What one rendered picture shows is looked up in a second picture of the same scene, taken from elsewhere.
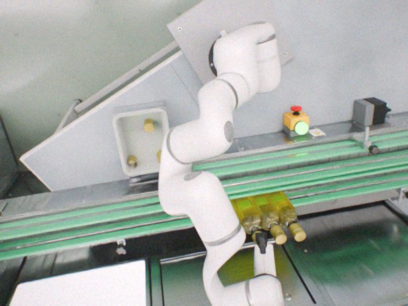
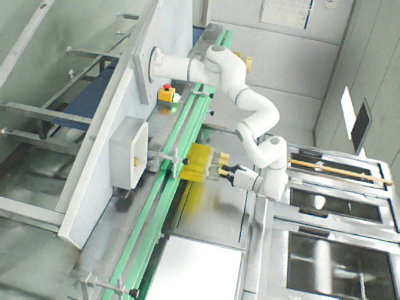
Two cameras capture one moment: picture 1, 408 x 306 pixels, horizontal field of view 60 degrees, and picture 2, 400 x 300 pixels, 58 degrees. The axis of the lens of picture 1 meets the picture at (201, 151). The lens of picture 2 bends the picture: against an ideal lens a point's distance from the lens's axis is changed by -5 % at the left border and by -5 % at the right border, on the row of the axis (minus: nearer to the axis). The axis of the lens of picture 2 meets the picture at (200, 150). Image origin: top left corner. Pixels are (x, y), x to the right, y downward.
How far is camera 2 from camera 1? 143 cm
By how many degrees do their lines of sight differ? 65
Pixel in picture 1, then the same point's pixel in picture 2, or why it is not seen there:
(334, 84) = not seen: hidden behind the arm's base
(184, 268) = (191, 218)
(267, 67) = not seen: hidden behind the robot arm
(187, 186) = (281, 146)
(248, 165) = (184, 134)
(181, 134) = (260, 124)
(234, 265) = (204, 197)
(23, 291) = not seen: outside the picture
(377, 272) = (236, 156)
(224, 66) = (239, 80)
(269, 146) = (174, 117)
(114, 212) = (152, 217)
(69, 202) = (118, 238)
